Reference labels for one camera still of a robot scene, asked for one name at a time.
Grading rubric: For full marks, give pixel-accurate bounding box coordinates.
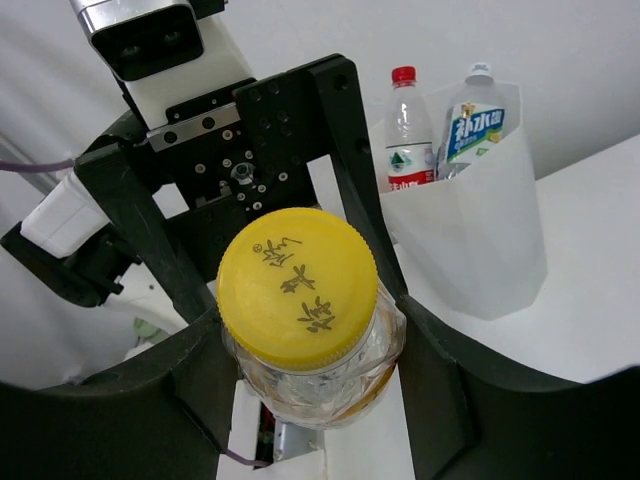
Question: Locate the yellow cap small bottle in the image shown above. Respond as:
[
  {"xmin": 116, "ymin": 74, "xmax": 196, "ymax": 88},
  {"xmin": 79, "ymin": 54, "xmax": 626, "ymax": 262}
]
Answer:
[{"xmin": 216, "ymin": 208, "xmax": 407, "ymax": 430}]

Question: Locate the red label clear bottle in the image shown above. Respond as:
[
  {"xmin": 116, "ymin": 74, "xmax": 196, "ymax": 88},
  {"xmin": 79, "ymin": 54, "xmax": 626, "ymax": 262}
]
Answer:
[{"xmin": 385, "ymin": 66, "xmax": 436, "ymax": 191}]

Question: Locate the translucent white plastic bin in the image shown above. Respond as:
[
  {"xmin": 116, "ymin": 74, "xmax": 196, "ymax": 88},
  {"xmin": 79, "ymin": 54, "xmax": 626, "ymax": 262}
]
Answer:
[{"xmin": 370, "ymin": 82, "xmax": 547, "ymax": 320}]

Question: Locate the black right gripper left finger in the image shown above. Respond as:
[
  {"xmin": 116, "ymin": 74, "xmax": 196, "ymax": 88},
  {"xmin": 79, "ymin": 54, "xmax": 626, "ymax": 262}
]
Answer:
[{"xmin": 1, "ymin": 311, "xmax": 237, "ymax": 479}]

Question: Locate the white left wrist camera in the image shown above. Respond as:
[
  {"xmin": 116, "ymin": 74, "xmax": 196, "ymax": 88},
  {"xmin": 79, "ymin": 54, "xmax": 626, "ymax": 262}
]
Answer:
[{"xmin": 71, "ymin": 0, "xmax": 252, "ymax": 130}]

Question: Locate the clear bottle white label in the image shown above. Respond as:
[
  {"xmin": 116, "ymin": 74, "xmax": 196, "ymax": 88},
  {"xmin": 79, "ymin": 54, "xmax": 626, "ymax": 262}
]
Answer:
[{"xmin": 437, "ymin": 62, "xmax": 506, "ymax": 180}]

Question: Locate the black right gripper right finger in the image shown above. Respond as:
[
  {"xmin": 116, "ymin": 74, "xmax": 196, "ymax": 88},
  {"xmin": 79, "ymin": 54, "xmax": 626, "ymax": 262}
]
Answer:
[{"xmin": 398, "ymin": 295, "xmax": 639, "ymax": 479}]

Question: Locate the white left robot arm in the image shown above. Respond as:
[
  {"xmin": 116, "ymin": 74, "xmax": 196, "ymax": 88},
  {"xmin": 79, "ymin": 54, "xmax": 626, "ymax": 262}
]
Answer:
[{"xmin": 1, "ymin": 54, "xmax": 407, "ymax": 322}]

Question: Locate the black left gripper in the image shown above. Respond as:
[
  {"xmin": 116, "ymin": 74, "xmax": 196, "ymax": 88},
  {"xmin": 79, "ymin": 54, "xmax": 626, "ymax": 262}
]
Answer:
[{"xmin": 74, "ymin": 54, "xmax": 408, "ymax": 324}]

